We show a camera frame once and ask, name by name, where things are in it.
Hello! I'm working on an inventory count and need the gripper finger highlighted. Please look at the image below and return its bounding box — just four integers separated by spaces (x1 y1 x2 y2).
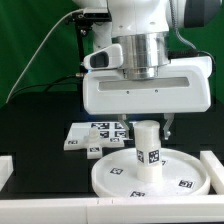
163 113 174 140
118 114 130 137

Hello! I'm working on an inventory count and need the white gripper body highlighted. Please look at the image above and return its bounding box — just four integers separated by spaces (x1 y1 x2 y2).
83 56 212 115

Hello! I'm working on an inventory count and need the white cross-shaped table base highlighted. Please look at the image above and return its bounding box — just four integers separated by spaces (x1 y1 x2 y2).
64 128 124 159

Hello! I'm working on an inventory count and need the white round table top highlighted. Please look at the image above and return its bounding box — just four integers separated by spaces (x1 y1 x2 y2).
91 148 210 197

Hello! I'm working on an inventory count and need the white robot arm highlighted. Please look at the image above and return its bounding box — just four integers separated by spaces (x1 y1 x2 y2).
73 0 222 137

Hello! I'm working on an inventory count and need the white marker sheet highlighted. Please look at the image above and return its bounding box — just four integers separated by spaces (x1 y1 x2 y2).
65 121 136 143

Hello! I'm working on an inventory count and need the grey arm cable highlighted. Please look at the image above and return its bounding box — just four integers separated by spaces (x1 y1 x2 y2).
168 0 214 71

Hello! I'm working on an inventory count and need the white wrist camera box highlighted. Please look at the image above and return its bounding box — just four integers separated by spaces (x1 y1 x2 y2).
83 44 124 70

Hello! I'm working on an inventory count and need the black cable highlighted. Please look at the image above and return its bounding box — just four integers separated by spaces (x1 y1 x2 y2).
6 74 90 104

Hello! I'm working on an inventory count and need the white U-shaped border frame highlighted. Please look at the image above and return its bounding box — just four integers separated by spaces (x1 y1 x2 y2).
0 155 224 224

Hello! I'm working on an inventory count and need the black camera stand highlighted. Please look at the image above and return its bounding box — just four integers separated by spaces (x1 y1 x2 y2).
65 7 112 78

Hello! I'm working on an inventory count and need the white cable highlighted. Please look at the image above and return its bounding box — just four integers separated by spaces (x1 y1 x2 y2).
5 9 84 104

